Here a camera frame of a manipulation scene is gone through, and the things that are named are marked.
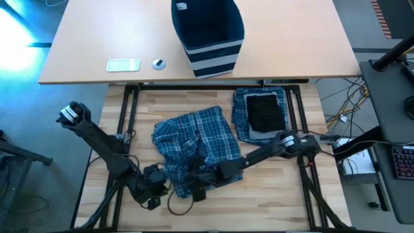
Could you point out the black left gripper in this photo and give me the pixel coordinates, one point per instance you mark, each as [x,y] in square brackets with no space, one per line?
[150,184]

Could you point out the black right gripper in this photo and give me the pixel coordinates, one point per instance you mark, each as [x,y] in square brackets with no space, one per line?
[207,174]

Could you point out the dark garment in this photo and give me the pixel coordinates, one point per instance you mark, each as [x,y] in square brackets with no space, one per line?
[194,136]

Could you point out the grey garment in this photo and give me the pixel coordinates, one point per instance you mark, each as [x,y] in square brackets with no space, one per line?
[258,136]

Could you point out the blue plaid pants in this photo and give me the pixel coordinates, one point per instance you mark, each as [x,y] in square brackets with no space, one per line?
[237,119]

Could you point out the black shorts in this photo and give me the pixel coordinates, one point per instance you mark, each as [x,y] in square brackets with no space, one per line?
[266,113]

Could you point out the navy striped fabric laundry bin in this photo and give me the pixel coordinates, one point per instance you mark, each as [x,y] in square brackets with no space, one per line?
[213,58]

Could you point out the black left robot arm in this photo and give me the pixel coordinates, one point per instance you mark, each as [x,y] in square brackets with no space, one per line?
[100,142]

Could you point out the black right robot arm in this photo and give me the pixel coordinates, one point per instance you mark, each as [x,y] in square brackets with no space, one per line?
[278,147]

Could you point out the round silver desk grommet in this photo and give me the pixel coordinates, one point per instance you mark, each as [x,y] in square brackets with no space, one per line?
[158,64]

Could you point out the pale rectangular plate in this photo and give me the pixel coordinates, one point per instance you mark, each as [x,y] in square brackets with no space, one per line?
[123,65]

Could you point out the black metal stand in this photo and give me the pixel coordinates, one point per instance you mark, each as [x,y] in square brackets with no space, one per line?
[19,152]

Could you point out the white papers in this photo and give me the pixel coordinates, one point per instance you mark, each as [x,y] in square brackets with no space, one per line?
[359,161]

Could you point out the black desk leg bar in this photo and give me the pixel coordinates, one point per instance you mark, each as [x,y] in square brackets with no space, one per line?
[355,145]

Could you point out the beige desk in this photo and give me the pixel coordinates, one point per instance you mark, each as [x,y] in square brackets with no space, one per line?
[81,32]

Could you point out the black keyboard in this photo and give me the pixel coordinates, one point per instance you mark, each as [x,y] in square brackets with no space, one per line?
[404,163]

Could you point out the dark grey side desk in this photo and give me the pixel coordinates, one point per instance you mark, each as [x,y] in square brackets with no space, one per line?
[385,97]

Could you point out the black round pole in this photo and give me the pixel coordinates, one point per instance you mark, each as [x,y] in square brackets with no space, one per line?
[393,53]

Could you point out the orange black striped strip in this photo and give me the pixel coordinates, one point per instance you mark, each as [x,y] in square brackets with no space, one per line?
[380,16]

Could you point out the black aluminium table frame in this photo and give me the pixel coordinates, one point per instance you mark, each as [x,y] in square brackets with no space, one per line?
[161,86]

